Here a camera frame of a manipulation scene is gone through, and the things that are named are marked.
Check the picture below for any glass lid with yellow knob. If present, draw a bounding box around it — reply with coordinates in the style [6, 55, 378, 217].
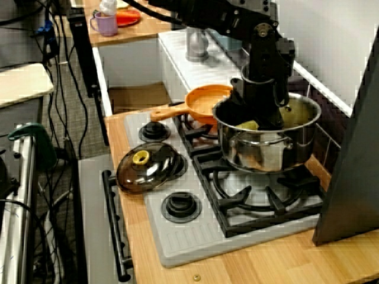
[115, 141, 185, 195]

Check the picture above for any black oven door handle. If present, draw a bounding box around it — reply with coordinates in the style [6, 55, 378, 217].
[102, 169, 133, 282]

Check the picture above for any white toy sink basin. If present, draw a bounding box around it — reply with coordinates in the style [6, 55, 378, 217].
[93, 29, 243, 118]

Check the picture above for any white toy object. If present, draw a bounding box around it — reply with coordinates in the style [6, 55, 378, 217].
[99, 0, 118, 15]

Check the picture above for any black slanted panel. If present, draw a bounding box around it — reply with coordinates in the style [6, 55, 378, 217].
[312, 32, 379, 246]

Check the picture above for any white oven door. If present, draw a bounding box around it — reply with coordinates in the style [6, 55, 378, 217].
[77, 155, 136, 284]

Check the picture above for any gray toy stove plate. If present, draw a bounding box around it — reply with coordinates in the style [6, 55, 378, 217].
[123, 111, 325, 269]

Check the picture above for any red orange plate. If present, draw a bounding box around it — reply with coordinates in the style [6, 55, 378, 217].
[115, 8, 142, 28]

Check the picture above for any silver metal frame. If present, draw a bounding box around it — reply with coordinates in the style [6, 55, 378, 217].
[0, 127, 39, 284]

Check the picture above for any beige board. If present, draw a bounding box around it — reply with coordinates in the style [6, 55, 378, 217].
[0, 62, 54, 109]

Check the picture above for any black burner grate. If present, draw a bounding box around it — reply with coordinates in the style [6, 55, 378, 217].
[194, 150, 326, 238]
[173, 112, 223, 157]

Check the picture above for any blue cable connector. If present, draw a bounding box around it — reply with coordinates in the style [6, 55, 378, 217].
[35, 20, 56, 36]

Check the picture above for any orange toy frying pan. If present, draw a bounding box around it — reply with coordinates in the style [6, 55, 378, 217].
[150, 84, 235, 125]

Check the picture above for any black stove knob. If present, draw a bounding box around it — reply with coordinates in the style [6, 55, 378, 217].
[139, 121, 172, 143]
[160, 191, 203, 224]

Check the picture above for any black cable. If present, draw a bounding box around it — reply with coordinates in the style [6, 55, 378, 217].
[57, 0, 89, 159]

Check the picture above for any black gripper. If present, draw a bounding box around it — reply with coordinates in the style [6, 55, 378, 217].
[230, 79, 290, 128]

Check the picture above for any purple plastic cup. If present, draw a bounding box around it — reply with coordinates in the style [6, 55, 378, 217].
[89, 11, 118, 37]

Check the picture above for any stainless steel pot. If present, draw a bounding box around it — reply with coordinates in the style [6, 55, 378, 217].
[212, 92, 323, 174]

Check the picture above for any yellow toy corn cob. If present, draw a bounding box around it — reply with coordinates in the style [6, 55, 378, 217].
[235, 120, 261, 131]

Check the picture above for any black metal post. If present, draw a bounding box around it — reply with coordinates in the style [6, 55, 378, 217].
[67, 7, 110, 146]

